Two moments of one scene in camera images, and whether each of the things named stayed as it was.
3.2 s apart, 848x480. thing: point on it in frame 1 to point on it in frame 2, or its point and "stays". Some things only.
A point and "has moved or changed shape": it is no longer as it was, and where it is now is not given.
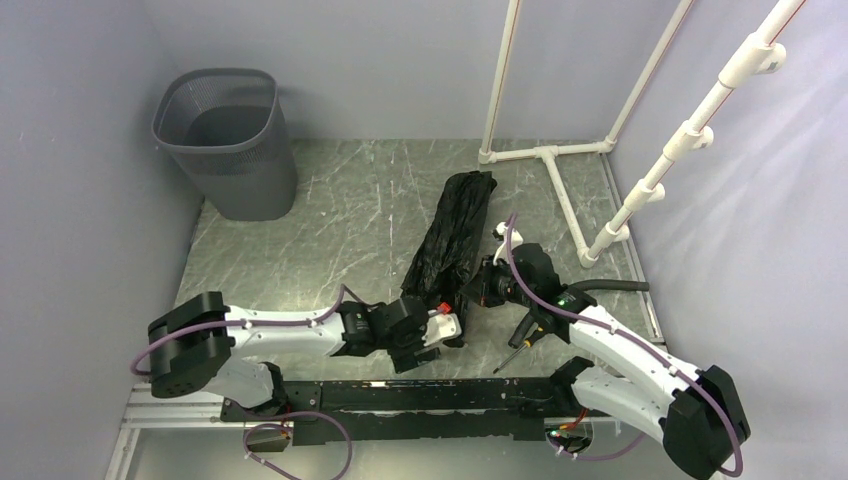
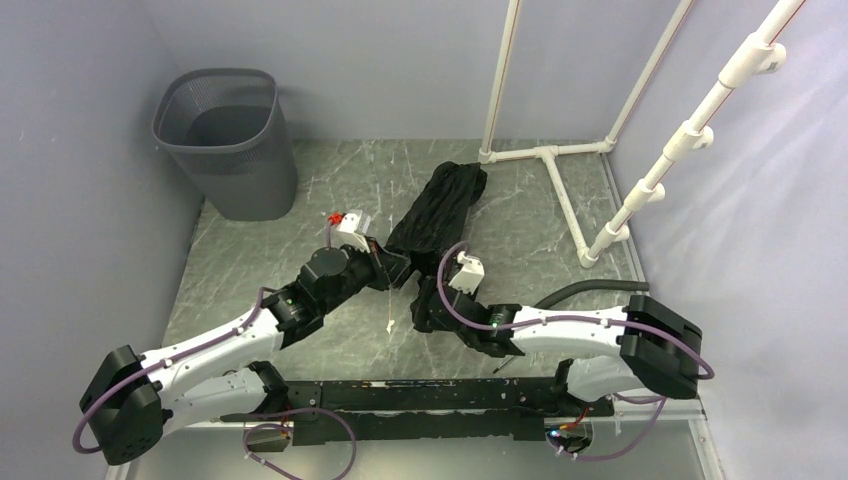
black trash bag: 451,239 has moved or changed shape
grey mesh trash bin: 229,129 stays
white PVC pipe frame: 751,56 stays
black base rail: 414,409 stays
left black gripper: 406,358 to 392,264
